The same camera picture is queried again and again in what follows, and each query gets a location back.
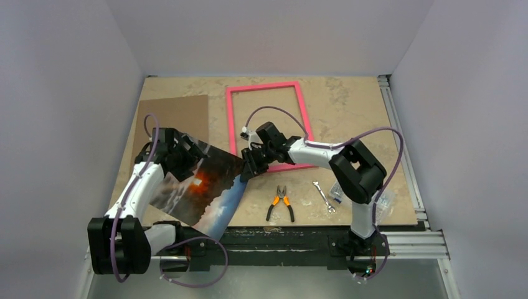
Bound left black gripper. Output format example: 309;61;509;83
169;135;209;181

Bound landscape photo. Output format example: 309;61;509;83
150;138;247;240

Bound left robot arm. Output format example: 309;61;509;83
87;128;209;282

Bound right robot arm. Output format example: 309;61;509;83
240;121;387;255

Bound orange black pliers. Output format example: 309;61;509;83
265;185;295;223

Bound silver wrench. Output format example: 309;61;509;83
313;181;336;213

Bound clear screw organizer box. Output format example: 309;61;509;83
329;181;395;225

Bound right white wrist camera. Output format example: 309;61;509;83
240;126;261;145

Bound brown frame backing board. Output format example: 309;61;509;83
130;95;209;166

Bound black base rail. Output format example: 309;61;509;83
157;225;390;277

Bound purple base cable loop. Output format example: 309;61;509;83
159;237;230;289

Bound aluminium frame rail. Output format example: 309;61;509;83
377;74;450;261

